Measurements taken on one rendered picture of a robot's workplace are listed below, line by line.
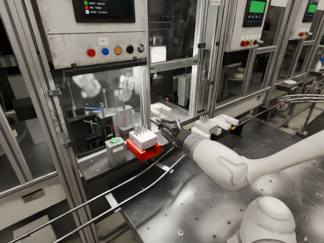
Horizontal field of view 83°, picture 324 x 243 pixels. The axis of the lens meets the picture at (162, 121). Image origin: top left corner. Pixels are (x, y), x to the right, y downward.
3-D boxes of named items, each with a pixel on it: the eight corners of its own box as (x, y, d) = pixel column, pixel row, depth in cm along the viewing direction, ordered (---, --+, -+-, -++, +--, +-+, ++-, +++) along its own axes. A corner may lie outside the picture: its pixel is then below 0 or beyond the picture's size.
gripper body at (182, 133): (195, 148, 71) (179, 137, 78) (197, 129, 67) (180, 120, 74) (181, 155, 67) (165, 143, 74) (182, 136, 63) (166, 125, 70)
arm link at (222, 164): (185, 157, 59) (200, 169, 68) (227, 187, 48) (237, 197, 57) (205, 130, 60) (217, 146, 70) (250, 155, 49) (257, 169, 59)
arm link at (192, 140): (211, 134, 64) (198, 128, 68) (193, 143, 59) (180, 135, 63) (208, 155, 68) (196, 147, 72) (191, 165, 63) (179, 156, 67)
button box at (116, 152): (113, 166, 89) (109, 146, 83) (106, 158, 94) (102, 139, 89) (127, 160, 93) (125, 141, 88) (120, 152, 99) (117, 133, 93)
